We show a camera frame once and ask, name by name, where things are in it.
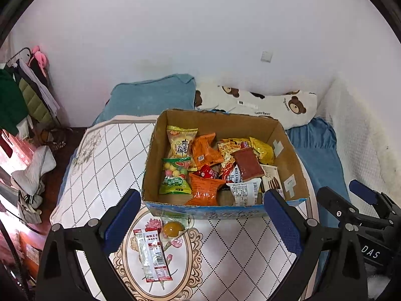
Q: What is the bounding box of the small yellow snack packet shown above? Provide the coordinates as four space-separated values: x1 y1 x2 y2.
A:
249 137 275 165

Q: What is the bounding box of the white printed snack packet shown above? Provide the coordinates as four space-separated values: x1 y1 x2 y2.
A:
227 178 262 207

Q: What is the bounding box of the green watermelon gum candy bag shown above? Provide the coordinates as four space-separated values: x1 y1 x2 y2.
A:
159 157 192 195

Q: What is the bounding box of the red chocolate snack packet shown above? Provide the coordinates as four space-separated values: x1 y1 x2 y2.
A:
196 165 218 179

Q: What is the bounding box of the yellow chicken snack packet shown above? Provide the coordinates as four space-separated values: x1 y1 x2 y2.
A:
166 125 198 158

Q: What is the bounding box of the orange snack packet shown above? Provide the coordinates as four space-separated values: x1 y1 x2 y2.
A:
192 132 224 170
185 174 226 207

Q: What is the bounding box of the white fluffy blanket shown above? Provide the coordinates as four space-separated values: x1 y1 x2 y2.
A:
317 79 400 204

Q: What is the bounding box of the red white long snack packet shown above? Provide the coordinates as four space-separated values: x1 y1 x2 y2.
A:
134 229 172 283

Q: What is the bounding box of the blue bed sheet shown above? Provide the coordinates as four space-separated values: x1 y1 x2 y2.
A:
285 117 350 201

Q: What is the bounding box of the beige brown snack packet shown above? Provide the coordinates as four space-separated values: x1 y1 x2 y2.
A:
261 165 285 198

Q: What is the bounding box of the vacuum packed braised egg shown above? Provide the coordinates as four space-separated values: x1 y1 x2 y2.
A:
161 216 190 240

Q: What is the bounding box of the white cloth pile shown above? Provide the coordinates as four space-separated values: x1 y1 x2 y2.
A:
11 145 56 196

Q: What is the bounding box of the white bear print pillow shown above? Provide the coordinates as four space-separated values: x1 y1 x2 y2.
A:
194 84 317 130

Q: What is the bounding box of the blue green cardboard box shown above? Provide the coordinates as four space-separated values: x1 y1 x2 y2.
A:
142 109 309 219

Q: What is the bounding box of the red yellow noodle snack packet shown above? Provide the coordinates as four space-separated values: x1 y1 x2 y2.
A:
217 138 251 179

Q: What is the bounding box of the clothes rack with clothes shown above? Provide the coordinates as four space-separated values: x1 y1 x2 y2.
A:
1 48 61 139

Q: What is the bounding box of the blue pillow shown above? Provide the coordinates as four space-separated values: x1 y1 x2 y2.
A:
94 74 196 124

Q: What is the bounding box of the pink plush toy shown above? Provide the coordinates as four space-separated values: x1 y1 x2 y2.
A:
28 46 48 77

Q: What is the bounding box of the white wall switch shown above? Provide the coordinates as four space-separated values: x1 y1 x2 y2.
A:
261 51 273 62

